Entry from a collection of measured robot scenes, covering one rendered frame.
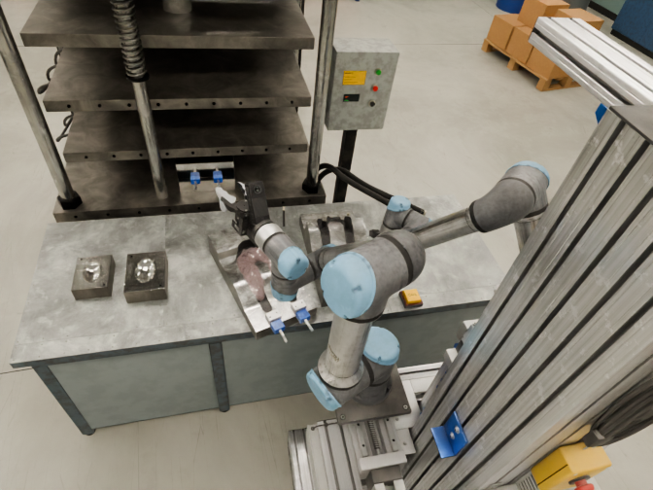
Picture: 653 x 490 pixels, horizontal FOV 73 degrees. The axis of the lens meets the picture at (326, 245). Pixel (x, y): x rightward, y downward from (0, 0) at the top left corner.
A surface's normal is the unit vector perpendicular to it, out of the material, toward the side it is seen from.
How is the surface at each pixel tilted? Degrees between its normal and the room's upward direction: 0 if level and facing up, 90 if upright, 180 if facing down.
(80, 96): 0
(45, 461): 0
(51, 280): 0
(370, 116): 90
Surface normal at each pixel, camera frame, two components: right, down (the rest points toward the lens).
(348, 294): -0.77, 0.29
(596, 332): -0.98, 0.07
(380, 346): 0.21, -0.73
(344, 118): 0.22, 0.72
